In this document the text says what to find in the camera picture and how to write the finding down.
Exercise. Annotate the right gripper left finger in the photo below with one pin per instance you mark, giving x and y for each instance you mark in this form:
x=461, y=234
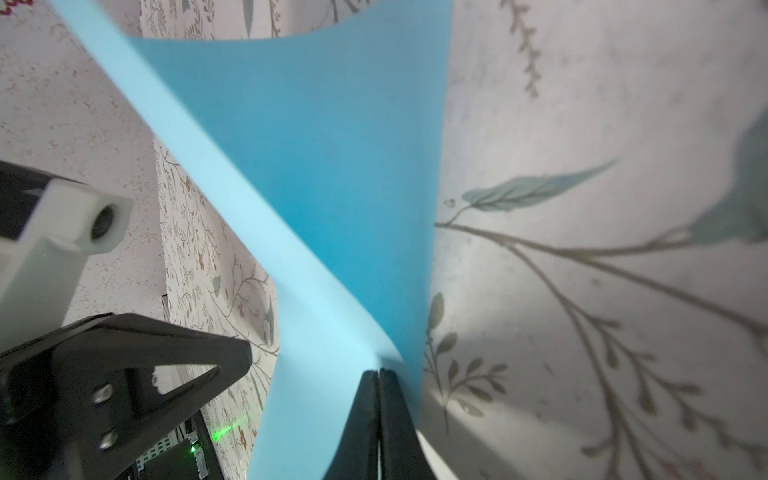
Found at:
x=357, y=455

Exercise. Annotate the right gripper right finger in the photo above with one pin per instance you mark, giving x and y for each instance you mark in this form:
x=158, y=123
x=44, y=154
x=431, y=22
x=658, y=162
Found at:
x=402, y=456

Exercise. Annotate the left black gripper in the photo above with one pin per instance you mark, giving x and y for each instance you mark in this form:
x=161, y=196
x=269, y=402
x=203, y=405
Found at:
x=87, y=400

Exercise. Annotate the light blue square paper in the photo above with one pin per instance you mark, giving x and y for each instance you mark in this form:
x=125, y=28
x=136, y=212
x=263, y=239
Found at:
x=321, y=152

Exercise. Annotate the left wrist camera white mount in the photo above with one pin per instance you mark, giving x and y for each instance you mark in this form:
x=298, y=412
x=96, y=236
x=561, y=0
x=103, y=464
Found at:
x=50, y=226

